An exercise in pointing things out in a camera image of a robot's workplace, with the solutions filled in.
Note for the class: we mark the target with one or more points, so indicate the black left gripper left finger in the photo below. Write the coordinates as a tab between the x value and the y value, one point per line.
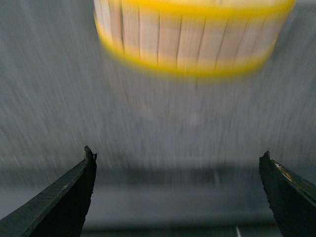
60	209

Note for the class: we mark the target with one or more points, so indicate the yellow rimmed bamboo steamer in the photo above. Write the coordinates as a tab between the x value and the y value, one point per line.
199	37

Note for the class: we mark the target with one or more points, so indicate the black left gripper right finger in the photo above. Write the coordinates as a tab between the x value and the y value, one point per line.
291	198

